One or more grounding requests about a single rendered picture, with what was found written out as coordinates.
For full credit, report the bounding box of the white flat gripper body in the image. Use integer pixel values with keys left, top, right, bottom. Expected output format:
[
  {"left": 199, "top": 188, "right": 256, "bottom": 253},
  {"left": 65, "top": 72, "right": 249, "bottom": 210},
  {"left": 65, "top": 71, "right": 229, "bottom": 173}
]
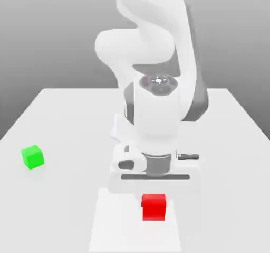
[{"left": 107, "top": 165, "right": 201, "bottom": 195}]

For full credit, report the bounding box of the small red cube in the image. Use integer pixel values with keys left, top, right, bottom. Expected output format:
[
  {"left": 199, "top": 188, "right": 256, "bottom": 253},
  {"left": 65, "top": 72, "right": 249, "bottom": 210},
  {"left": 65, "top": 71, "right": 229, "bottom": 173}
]
[{"left": 141, "top": 193, "right": 167, "bottom": 222}]

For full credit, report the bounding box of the small green cube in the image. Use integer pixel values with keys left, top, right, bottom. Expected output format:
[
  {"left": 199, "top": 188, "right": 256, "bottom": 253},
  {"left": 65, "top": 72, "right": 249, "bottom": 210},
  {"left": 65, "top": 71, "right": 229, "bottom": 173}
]
[{"left": 21, "top": 144, "right": 45, "bottom": 171}]

